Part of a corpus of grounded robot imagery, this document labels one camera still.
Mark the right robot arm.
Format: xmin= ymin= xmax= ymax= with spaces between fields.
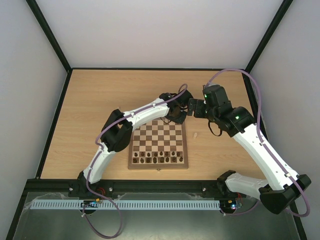
xmin=187 ymin=84 xmax=312 ymax=215

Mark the dark pieces row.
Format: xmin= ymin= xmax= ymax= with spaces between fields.
xmin=132 ymin=151 xmax=184 ymax=158
xmin=131 ymin=157 xmax=185 ymax=164

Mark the grey slotted cable duct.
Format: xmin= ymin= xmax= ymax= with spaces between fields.
xmin=30 ymin=199 xmax=220 ymax=211

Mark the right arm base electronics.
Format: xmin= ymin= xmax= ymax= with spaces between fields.
xmin=219 ymin=192 xmax=247 ymax=215

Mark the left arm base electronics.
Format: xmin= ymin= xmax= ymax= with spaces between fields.
xmin=80 ymin=196 xmax=104 ymax=215

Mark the wooden chess board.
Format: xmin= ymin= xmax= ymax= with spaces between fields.
xmin=128 ymin=118 xmax=189 ymax=170

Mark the black aluminium frame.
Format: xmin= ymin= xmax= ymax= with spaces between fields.
xmin=6 ymin=0 xmax=292 ymax=240

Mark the dark pieces front row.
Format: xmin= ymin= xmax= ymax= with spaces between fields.
xmin=131 ymin=157 xmax=185 ymax=164

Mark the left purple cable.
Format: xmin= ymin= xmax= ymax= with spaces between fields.
xmin=82 ymin=83 xmax=188 ymax=238

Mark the dark pieces back row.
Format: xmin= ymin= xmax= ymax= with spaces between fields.
xmin=132 ymin=151 xmax=184 ymax=158

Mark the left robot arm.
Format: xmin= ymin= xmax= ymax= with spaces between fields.
xmin=72 ymin=89 xmax=193 ymax=196

